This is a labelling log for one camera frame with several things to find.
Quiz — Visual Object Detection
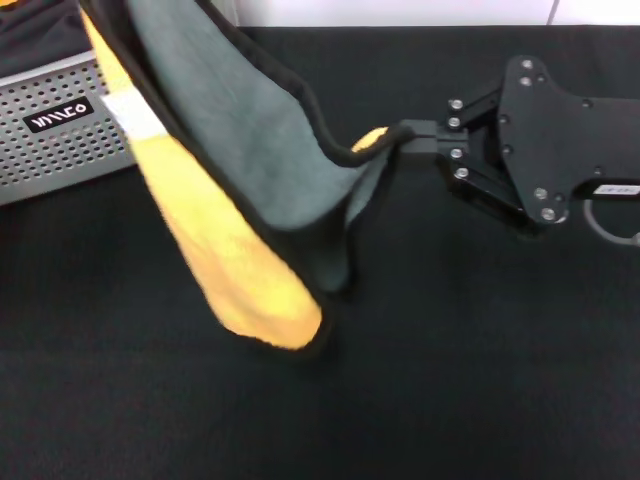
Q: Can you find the grey perforated storage box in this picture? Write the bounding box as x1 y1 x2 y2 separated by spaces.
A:
0 0 239 206

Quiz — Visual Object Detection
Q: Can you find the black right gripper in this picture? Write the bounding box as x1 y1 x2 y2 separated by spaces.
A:
398 54 640 239

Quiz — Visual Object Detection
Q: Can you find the dark towel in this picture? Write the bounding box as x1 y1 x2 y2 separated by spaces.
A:
0 0 94 76

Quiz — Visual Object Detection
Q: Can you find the grey yellow towel black trim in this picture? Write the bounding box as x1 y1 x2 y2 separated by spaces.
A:
79 0 416 351

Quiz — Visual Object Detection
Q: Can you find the black tablecloth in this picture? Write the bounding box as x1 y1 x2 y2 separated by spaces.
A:
0 25 640 480

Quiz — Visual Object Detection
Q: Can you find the right arm white cable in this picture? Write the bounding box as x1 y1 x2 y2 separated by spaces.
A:
582 199 640 249

